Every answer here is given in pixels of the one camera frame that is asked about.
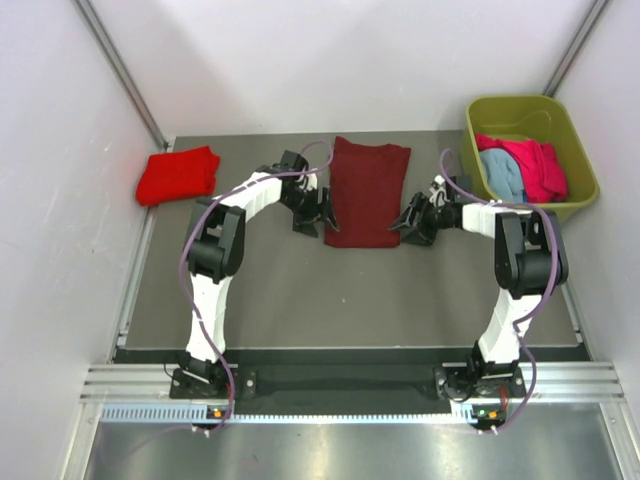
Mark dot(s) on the grey slotted cable duct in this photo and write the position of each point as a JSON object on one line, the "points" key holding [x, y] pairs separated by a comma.
{"points": [[202, 414]]}

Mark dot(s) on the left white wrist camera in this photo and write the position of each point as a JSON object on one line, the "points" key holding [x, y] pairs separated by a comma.
{"points": [[307, 182]]}

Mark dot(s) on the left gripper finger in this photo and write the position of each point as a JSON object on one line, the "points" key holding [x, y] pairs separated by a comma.
{"points": [[327, 212], [305, 226]]}

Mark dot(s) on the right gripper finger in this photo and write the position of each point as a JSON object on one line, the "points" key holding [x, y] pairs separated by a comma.
{"points": [[408, 216], [419, 237]]}

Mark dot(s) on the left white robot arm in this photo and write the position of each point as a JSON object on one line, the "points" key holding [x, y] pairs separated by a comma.
{"points": [[214, 251]]}

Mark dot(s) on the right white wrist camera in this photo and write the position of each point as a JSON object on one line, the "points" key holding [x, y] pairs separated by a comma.
{"points": [[438, 191]]}

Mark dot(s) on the olive green plastic bin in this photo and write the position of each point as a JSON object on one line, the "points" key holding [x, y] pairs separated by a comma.
{"points": [[537, 133]]}

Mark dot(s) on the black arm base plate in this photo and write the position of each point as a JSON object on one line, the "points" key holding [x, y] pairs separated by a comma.
{"points": [[429, 381]]}

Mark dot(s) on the folded bright red t-shirt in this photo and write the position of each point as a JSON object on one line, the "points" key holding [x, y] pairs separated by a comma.
{"points": [[177, 176]]}

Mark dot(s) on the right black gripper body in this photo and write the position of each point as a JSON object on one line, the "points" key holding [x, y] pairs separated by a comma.
{"points": [[438, 216]]}

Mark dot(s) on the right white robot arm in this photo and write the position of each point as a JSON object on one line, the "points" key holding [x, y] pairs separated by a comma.
{"points": [[529, 263]]}

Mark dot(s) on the pink garment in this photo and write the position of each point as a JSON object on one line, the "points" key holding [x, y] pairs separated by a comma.
{"points": [[544, 179]]}

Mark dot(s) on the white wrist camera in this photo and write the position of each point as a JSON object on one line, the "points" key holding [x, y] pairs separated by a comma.
{"points": [[438, 191], [307, 182]]}

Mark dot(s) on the aluminium front rail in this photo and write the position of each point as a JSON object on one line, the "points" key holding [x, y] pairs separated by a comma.
{"points": [[588, 382]]}

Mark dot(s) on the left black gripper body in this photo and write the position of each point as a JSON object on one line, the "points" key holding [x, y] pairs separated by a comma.
{"points": [[303, 204]]}

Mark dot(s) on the dark red t-shirt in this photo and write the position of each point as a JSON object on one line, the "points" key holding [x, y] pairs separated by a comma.
{"points": [[366, 184]]}

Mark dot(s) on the light blue garment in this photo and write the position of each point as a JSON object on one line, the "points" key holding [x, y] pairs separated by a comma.
{"points": [[503, 175]]}

